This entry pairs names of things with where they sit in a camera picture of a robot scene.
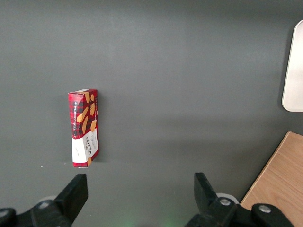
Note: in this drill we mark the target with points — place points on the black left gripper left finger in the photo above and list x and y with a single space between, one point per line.
73 196

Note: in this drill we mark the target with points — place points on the red shortbread cookie box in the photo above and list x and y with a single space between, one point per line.
82 118

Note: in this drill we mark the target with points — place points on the wooden cabinet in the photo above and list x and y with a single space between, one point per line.
279 177

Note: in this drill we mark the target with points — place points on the white rectangular tray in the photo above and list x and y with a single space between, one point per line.
294 71

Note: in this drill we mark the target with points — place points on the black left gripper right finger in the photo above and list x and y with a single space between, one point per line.
204 201

